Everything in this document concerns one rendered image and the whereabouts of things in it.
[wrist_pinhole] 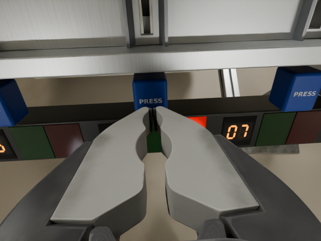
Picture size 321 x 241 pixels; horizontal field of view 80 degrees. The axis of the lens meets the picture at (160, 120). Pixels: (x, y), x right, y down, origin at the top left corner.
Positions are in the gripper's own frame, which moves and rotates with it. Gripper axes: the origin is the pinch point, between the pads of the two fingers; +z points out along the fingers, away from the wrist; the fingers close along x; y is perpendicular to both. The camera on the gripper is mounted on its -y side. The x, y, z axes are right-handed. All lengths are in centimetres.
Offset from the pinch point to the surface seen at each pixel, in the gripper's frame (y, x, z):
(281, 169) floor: 55, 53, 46
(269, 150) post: 48, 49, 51
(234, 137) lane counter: 5.0, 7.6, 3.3
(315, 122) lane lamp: 3.7, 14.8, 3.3
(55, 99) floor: 29, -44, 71
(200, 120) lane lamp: 2.9, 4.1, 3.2
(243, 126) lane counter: 3.8, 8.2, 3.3
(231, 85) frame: 14.4, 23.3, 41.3
